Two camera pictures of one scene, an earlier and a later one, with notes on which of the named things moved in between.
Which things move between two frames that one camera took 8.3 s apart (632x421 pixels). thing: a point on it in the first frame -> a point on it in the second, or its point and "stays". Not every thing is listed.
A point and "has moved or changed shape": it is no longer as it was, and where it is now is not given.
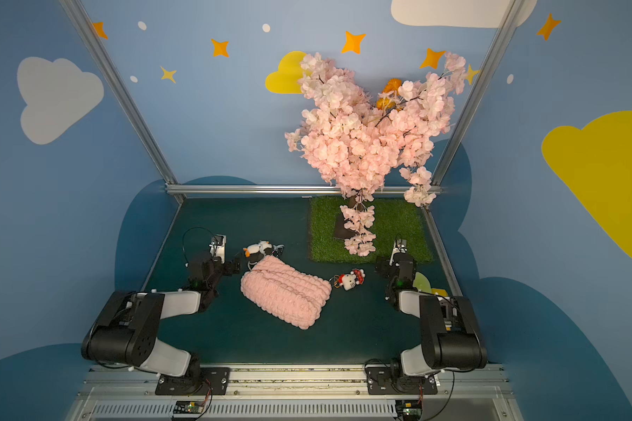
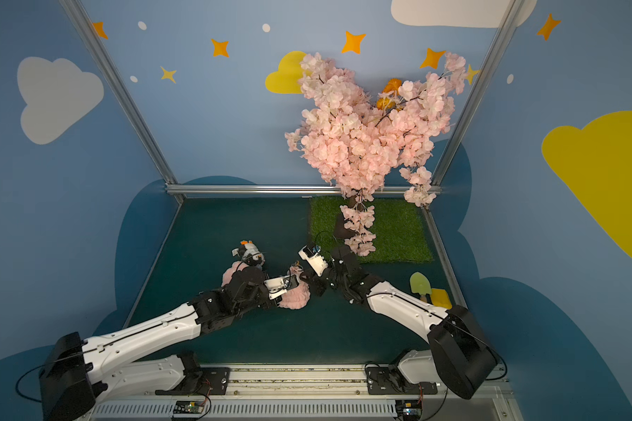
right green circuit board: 410,410 stays
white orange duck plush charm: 261,249 has moved or changed shape
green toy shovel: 421,283 stays
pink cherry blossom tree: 363,143 stays
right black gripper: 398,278 -> 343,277
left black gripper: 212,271 -> 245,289
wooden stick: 440,291 stays
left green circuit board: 192,406 stays
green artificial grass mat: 395,218 stays
